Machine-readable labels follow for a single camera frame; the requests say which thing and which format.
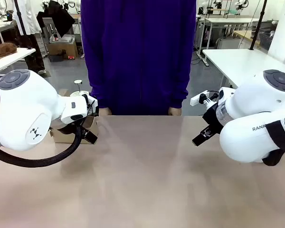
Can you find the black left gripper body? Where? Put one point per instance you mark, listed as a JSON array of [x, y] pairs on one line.
[[69, 128]]

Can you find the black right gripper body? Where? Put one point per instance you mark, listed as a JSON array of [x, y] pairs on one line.
[[212, 116]]

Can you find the person's left forearm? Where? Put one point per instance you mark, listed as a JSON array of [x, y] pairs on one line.
[[180, 90]]

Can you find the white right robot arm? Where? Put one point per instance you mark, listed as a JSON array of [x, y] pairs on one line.
[[256, 111]]

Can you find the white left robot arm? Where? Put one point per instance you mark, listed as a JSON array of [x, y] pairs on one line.
[[21, 107]]

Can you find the person's right forearm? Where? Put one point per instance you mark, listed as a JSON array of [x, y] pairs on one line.
[[98, 90]]

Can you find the brown cardboard cup carrier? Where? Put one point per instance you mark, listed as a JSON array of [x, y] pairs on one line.
[[64, 139]]

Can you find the person's right hand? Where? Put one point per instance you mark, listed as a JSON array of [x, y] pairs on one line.
[[105, 112]]

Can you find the person's left hand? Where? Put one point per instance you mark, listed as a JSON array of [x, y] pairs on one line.
[[175, 112]]

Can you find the large white table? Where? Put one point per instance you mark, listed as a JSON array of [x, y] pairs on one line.
[[237, 64]]

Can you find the cardboard box on floor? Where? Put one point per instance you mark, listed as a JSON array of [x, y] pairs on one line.
[[61, 50]]

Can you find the light wooden table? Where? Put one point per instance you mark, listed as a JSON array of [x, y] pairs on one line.
[[245, 35]]

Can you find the grey tray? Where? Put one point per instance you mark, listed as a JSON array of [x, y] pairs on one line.
[[63, 38]]

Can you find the person in purple sweater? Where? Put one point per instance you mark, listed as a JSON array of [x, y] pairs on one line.
[[137, 54]]

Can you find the black mesh crate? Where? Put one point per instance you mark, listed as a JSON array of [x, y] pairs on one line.
[[267, 39]]

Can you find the white framed desk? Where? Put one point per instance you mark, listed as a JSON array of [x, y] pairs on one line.
[[228, 21]]

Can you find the black tripod pole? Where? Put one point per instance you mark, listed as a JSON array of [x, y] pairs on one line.
[[257, 26]]

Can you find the brown fur piece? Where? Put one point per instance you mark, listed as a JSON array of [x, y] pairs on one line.
[[2, 51]]

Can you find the black hanging cloth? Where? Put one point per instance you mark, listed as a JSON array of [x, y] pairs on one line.
[[58, 16]]

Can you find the person in white coat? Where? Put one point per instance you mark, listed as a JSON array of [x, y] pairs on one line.
[[29, 21]]

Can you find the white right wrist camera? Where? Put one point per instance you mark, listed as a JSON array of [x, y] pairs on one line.
[[196, 99]]

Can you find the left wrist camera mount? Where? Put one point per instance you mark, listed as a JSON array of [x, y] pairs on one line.
[[93, 105]]

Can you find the white round pedestal stand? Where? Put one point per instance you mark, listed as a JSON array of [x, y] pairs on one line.
[[78, 90]]

